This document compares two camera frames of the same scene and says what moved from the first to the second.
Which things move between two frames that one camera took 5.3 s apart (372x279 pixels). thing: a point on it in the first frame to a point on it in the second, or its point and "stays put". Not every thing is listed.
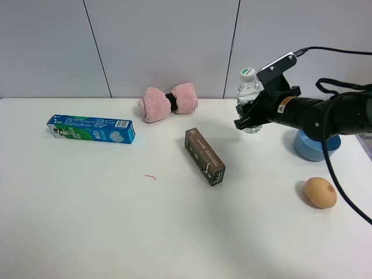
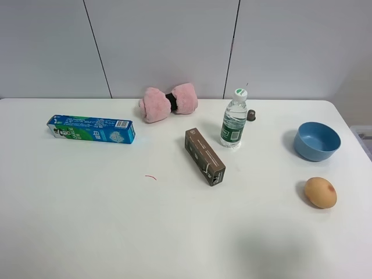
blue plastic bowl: (312, 149) stays put
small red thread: (150, 176) stays put
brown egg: (321, 192) stays put
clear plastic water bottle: (247, 90) to (234, 120)
